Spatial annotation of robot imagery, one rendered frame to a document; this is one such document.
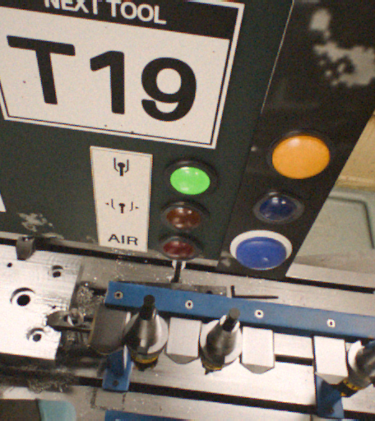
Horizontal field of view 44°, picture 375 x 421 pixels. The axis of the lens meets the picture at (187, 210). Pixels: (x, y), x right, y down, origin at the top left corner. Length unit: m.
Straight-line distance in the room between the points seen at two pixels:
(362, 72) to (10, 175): 0.18
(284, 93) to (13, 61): 0.11
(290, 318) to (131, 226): 0.50
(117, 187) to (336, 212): 1.56
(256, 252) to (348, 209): 1.55
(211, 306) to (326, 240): 1.01
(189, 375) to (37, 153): 0.82
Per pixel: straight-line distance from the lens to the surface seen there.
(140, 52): 0.19
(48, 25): 0.19
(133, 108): 0.21
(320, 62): 0.19
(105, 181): 0.24
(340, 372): 0.74
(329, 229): 1.72
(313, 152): 0.21
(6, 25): 0.20
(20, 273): 1.03
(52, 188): 0.26
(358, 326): 0.77
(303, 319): 0.74
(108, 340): 0.70
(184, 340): 0.70
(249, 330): 0.72
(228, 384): 1.03
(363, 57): 0.19
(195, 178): 0.23
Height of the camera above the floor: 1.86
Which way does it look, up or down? 52 degrees down
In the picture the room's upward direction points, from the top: 9 degrees clockwise
